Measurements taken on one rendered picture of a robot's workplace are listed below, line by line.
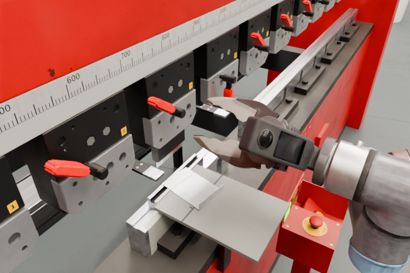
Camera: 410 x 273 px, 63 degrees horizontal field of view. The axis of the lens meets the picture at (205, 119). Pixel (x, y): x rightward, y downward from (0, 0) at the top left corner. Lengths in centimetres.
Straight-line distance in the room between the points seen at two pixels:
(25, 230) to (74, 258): 153
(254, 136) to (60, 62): 26
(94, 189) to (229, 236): 31
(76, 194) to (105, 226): 159
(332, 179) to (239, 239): 32
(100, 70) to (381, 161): 40
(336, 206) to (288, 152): 77
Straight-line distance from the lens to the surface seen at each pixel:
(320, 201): 123
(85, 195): 58
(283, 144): 46
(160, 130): 67
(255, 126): 42
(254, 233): 76
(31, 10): 44
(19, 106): 46
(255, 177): 107
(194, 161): 94
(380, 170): 48
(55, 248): 214
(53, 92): 48
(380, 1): 271
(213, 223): 77
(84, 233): 215
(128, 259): 89
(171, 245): 86
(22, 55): 44
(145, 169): 91
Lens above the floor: 159
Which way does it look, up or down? 33 degrees down
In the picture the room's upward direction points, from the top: straight up
